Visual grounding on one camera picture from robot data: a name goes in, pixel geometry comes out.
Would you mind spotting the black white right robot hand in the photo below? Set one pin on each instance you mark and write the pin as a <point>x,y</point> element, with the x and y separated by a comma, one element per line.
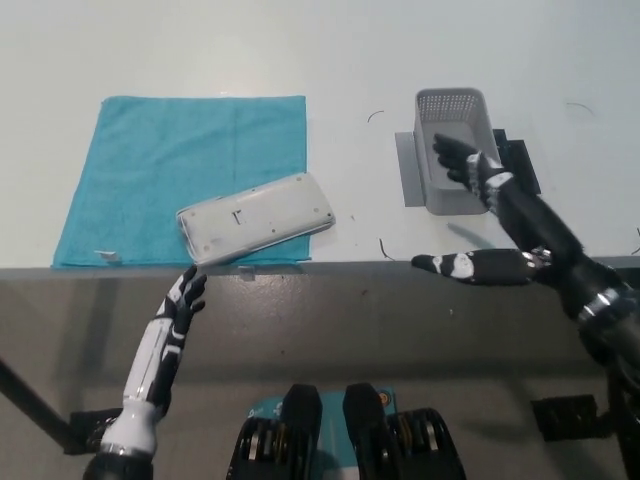
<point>540,230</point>

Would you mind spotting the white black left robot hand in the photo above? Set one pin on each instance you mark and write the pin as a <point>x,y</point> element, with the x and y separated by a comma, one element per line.
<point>152,365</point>

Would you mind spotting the white calculator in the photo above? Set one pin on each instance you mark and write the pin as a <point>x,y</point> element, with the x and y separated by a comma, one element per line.
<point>255,220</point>

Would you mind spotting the black flat mat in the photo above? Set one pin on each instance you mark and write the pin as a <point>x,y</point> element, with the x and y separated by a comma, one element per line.
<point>525,155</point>

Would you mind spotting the black table foot plate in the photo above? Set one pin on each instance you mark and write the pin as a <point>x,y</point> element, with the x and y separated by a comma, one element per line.
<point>85,425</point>
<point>565,420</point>

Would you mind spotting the black table leg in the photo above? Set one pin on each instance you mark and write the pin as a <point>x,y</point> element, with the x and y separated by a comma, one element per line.
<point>30,397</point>

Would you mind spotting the small white tag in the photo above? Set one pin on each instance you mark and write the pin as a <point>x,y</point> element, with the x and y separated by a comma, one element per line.
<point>247,271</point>

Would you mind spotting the black robot legs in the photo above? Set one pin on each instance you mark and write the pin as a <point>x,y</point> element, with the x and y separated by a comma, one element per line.
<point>300,415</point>

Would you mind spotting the grey perforated plastic basket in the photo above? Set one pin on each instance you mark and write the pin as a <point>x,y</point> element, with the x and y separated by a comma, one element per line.
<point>440,105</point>

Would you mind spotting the teal microfibre cloth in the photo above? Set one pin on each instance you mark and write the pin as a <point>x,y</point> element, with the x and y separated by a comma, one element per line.
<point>150,165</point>

